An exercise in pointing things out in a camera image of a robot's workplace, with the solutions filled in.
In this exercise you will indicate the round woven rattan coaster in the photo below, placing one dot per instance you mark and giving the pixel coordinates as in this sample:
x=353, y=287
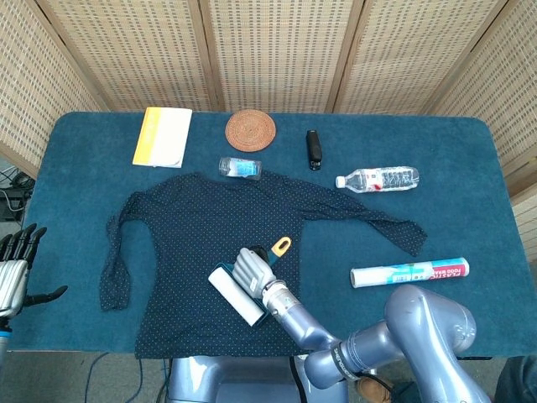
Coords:
x=251, y=129

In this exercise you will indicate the dark dotted long-sleeve shirt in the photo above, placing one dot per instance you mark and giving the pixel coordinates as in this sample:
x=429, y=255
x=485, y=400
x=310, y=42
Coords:
x=197, y=252

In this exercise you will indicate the woven bamboo folding screen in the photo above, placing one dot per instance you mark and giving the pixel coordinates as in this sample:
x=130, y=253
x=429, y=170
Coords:
x=277, y=54

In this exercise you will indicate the grey robot torso base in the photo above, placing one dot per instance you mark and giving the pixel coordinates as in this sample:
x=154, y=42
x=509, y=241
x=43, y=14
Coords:
x=226, y=380

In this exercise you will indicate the yellow and white booklet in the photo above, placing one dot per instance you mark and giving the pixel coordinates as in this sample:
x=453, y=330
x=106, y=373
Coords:
x=163, y=137

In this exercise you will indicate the small clear plastic bottle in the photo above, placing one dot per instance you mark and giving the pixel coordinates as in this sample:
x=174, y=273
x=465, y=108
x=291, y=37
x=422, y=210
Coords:
x=240, y=167

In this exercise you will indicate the person's leg in jeans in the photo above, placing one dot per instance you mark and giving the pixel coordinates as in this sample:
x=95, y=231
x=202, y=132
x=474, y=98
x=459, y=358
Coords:
x=514, y=380

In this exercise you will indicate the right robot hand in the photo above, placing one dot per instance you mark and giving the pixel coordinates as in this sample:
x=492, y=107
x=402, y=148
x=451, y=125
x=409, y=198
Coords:
x=251, y=270

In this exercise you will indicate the teal lint roller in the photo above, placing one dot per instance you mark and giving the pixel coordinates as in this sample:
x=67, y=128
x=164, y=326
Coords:
x=245, y=289

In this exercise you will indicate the blue carpet table cover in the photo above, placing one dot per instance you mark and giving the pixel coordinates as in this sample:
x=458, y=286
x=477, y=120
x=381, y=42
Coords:
x=377, y=226

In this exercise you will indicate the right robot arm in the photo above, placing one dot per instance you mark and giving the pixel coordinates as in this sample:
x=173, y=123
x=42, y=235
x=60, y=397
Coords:
x=377, y=336

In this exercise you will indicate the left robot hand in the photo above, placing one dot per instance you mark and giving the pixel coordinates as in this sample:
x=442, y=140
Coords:
x=10, y=281

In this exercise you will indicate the brown leather shoe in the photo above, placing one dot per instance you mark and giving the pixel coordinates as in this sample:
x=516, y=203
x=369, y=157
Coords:
x=375, y=388

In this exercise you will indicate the black stapler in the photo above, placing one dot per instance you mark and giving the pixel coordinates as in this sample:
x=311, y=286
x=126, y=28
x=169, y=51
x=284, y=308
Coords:
x=314, y=149

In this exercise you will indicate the plastic food wrap roll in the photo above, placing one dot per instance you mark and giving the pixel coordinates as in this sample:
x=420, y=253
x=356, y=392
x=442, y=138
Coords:
x=409, y=273

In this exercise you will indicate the large clear water bottle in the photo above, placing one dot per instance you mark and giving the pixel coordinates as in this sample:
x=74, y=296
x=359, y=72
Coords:
x=379, y=179

